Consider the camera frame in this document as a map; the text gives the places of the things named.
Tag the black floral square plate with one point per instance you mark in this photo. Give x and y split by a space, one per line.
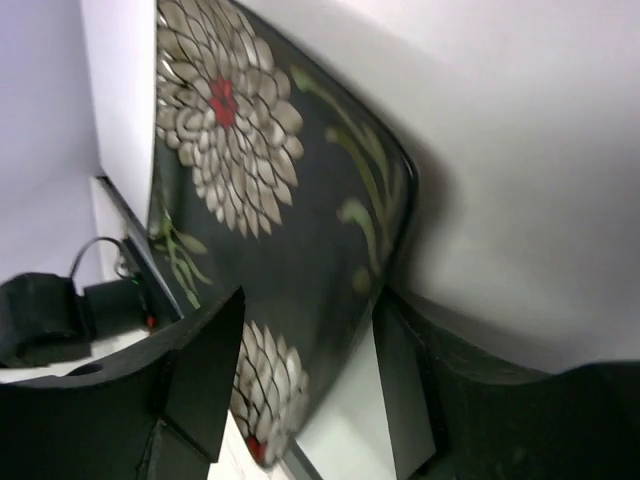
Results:
270 176

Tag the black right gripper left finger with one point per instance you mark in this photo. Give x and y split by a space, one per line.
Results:
154 410

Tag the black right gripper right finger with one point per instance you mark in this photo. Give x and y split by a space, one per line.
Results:
457 412

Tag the aluminium rail frame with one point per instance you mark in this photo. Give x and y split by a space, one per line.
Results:
137 244

